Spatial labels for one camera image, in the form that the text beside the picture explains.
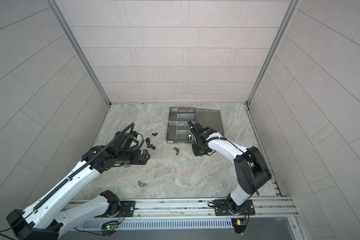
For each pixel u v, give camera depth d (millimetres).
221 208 711
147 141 937
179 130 955
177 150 910
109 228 643
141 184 772
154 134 984
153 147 922
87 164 448
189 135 937
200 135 639
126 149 562
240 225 680
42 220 368
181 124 1030
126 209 706
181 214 706
